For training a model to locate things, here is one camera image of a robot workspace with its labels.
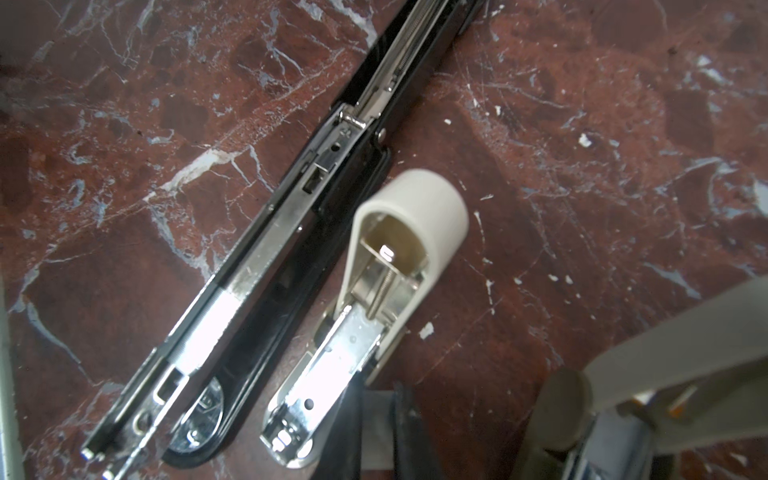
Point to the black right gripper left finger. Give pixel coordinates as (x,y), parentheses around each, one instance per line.
(341,456)

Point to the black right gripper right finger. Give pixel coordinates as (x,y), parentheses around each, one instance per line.
(414,454)

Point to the beige stapler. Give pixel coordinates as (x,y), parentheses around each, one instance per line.
(401,241)
(696,380)

